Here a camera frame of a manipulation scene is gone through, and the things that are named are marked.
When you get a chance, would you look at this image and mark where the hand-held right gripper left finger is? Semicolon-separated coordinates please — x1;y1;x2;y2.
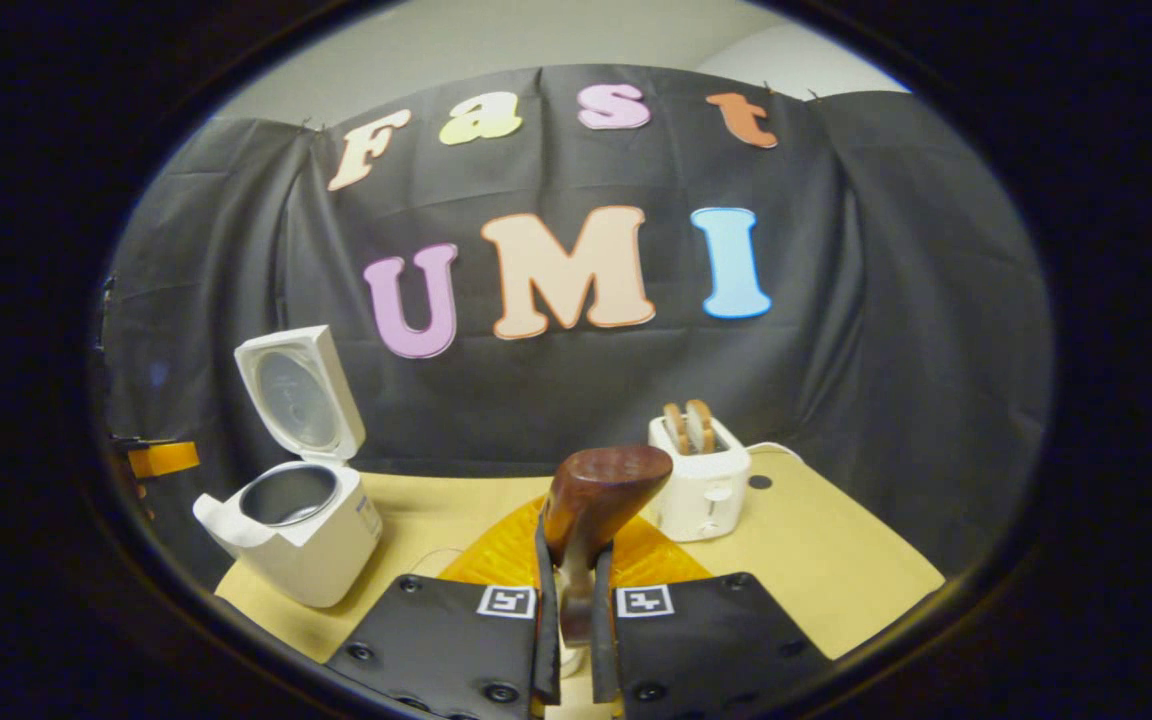
324;495;563;720

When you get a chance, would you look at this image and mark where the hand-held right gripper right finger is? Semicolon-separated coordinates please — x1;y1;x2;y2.
591;515;832;717

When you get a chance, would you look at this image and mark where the brown wooden spoon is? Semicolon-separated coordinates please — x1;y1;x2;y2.
541;445;674;646

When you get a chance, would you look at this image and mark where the white rice cooker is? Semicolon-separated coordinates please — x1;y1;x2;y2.
193;325;384;609

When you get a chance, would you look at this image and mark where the white toaster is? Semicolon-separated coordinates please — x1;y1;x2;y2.
648;412;752;543

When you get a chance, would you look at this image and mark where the black backdrop cloth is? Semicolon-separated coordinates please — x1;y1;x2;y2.
96;65;1055;591

